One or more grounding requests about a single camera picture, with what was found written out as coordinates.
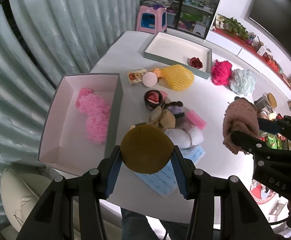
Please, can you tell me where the blue foam grid sheet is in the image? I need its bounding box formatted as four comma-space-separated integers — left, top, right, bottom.
135, 145, 206, 197

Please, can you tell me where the salmon pink knitted cloth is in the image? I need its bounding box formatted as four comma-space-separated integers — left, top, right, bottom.
222, 98, 259, 154

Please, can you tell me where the white drawstring fabric bag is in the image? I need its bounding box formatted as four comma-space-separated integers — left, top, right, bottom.
164, 126, 204, 149

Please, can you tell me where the brown round sponge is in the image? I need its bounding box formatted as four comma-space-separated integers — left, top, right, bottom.
120, 124, 174, 174

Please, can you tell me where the large pink foam sponge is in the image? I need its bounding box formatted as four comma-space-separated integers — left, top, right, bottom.
186, 110, 207, 129

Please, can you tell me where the light pink fluffy pouf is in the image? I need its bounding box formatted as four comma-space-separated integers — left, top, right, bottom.
76, 93, 111, 145

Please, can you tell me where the yellow foam fruit net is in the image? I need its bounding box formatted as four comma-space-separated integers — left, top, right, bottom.
161, 64, 194, 91

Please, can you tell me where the tan knitted cloth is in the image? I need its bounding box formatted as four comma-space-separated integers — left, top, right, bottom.
148, 106, 176, 131

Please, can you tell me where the small pink sponge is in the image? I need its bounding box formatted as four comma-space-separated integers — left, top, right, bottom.
78, 88, 93, 100

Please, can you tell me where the pile of snack packages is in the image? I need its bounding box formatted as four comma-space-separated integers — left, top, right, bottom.
254, 92, 291, 151

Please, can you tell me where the glass jar with gold lid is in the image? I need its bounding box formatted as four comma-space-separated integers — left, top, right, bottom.
254, 93, 277, 113

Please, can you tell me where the deep grey storage box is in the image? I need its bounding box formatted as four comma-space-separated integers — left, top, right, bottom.
38, 73, 123, 176

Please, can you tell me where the pale green bath pouf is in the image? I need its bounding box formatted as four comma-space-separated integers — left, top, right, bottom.
229, 69, 256, 96

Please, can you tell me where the purple dark knitted sock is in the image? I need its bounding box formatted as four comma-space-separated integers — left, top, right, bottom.
164, 101, 187, 128

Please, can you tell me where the magenta fluffy yarn ball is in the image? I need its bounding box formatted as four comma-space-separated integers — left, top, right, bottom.
210, 60, 232, 86

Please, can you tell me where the small cartoon tissue pack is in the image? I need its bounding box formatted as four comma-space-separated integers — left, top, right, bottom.
128, 69, 147, 86

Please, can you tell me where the pink round powder puff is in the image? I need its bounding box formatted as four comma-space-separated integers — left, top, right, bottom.
142, 72, 158, 87

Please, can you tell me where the cream leather sofa cushion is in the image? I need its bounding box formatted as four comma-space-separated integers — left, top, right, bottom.
0, 168, 52, 232

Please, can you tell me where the red fabric rose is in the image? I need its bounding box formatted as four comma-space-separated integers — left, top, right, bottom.
189, 57, 203, 69

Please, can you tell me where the green potted plant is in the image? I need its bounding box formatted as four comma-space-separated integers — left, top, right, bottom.
215, 15, 249, 41

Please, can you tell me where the shallow grey tray lid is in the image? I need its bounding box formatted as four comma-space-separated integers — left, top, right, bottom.
144, 33, 212, 79

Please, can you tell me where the pink plastic stool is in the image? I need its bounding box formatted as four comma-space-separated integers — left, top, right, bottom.
136, 5, 167, 35

